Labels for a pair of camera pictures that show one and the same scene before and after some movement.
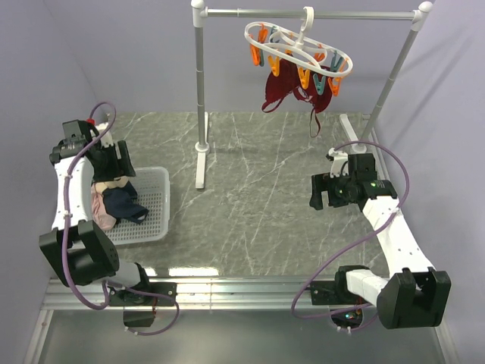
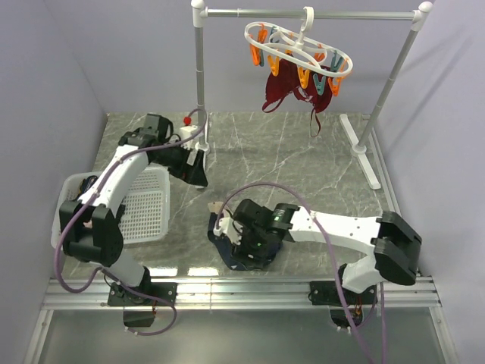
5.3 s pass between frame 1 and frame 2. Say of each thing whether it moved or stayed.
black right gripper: moved
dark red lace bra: stayed
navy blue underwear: moved
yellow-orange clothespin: stayed
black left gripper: moved
